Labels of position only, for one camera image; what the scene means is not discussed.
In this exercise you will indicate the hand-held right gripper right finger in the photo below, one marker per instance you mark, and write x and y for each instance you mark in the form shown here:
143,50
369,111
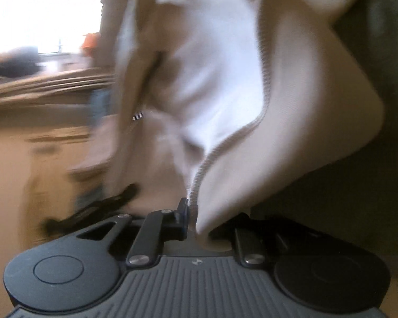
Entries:
250,245

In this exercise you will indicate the beige curtain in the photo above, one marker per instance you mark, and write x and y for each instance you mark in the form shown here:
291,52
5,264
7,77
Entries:
53,86

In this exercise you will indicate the grey fleece bed blanket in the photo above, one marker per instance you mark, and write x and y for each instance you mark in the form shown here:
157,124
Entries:
384,73

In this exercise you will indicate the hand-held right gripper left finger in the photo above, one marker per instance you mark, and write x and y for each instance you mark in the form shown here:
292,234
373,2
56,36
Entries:
184,218

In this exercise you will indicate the dark backpack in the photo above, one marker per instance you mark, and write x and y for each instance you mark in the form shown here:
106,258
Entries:
16,61

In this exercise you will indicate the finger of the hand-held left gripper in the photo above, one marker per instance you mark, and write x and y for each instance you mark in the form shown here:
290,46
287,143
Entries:
112,202

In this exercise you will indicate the orange bag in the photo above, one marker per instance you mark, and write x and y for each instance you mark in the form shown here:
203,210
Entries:
89,41

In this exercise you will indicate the beige zip jacket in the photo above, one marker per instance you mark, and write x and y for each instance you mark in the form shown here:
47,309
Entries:
219,89

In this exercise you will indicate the bright window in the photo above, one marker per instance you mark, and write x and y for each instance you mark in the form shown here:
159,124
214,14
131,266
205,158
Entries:
36,13

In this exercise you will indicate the teal pillow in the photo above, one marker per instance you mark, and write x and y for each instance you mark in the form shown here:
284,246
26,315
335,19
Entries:
99,106

